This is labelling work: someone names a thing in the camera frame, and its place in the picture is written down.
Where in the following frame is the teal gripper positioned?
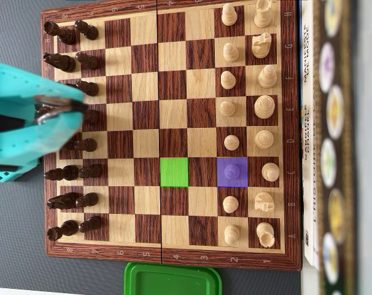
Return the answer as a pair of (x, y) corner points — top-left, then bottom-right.
(0, 60), (89, 167)

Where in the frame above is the light wooden pawn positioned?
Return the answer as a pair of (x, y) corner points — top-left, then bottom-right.
(223, 163), (241, 181)
(224, 224), (241, 246)
(222, 195), (239, 215)
(219, 100), (236, 117)
(220, 70), (237, 90)
(223, 42), (241, 63)
(223, 134), (241, 151)
(221, 3), (238, 27)

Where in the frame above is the dark wooden queen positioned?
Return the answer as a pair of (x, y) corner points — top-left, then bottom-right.
(62, 135), (79, 152)

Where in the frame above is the dark wooden knight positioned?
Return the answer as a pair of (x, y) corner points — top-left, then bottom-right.
(47, 192), (81, 211)
(43, 52), (77, 74)

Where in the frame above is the dark wooden pawn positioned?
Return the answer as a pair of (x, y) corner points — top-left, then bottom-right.
(78, 215), (102, 234)
(75, 51), (99, 71)
(78, 163), (103, 179)
(74, 20), (99, 41)
(75, 192), (99, 208)
(74, 138), (98, 153)
(83, 109), (100, 125)
(76, 79), (100, 96)

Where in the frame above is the dark wooden bishop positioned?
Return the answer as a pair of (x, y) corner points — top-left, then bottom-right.
(44, 165), (79, 183)

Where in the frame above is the dark grey table mat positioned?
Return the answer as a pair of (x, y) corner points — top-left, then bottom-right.
(0, 0), (303, 295)

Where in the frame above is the dark wooden rook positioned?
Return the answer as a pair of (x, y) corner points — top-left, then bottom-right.
(43, 20), (77, 45)
(47, 219), (79, 242)

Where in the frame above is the wooden folding chessboard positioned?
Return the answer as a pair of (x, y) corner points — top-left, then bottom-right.
(39, 0), (303, 272)

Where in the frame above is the green plastic container lid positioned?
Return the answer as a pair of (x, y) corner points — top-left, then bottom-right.
(123, 261), (223, 295)

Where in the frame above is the light wooden king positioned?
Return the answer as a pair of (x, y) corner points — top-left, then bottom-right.
(254, 95), (276, 120)

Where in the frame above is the light wooden queen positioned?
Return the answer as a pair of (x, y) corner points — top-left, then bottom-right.
(255, 130), (274, 150)

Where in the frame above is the light wooden bishop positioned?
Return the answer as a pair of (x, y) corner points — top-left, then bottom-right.
(261, 162), (281, 182)
(258, 65), (278, 89)

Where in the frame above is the light wooden knight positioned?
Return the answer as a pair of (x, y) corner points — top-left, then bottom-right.
(254, 191), (276, 213)
(252, 32), (272, 58)

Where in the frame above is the light wooden rook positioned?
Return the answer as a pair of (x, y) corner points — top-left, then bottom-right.
(255, 221), (276, 249)
(254, 0), (273, 28)

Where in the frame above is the white book with QR code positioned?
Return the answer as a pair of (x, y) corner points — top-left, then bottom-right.
(301, 0), (315, 266)

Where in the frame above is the white art history book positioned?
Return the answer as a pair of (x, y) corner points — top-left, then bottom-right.
(311, 85), (322, 272)

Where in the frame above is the grey Obama book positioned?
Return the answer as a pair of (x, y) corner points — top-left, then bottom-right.
(354, 0), (372, 295)

